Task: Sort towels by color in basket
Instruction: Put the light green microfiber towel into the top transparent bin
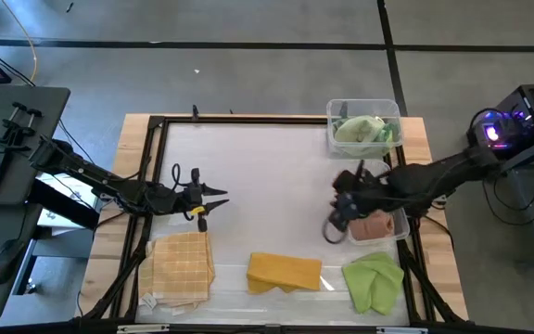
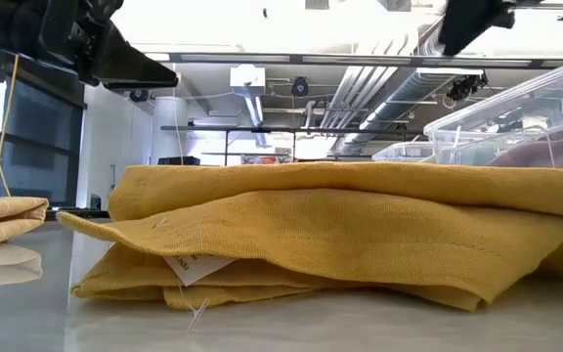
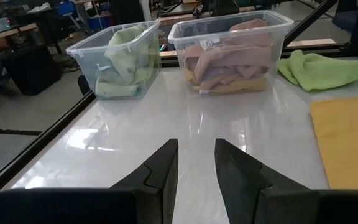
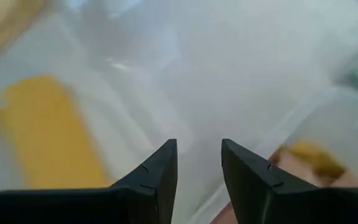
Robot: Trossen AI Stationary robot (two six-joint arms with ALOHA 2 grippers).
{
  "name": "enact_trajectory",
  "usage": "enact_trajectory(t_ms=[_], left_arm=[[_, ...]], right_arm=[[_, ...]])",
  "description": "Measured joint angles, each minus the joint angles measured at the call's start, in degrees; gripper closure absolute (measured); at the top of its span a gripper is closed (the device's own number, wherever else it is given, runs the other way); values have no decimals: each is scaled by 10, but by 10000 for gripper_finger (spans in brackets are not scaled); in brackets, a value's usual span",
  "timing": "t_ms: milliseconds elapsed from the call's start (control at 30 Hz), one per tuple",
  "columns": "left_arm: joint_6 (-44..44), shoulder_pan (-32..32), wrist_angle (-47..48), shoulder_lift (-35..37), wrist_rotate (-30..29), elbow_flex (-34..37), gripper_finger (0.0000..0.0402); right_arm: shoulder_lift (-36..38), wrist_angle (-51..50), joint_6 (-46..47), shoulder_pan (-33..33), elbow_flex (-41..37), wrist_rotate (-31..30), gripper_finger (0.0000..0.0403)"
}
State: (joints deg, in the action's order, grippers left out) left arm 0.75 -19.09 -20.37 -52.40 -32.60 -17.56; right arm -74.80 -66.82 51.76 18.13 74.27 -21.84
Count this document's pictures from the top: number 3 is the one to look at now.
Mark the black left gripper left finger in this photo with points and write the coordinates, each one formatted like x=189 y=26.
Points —
x=160 y=180

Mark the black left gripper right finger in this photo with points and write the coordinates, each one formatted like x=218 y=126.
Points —
x=238 y=180

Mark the mustard yellow towel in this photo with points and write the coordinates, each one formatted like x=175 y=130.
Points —
x=238 y=86
x=350 y=140

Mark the pale green towel green trim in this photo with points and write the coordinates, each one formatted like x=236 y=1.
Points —
x=113 y=88

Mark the salmon pink striped towel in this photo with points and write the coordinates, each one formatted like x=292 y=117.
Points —
x=228 y=59

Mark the lime green microfibre towel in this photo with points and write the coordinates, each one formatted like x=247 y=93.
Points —
x=319 y=70

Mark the clear plastic storage bin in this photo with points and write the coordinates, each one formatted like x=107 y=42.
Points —
x=278 y=37
x=85 y=59

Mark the black cabinet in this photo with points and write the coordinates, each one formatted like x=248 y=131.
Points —
x=31 y=70

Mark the blue chair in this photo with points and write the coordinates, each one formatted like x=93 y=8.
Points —
x=65 y=9

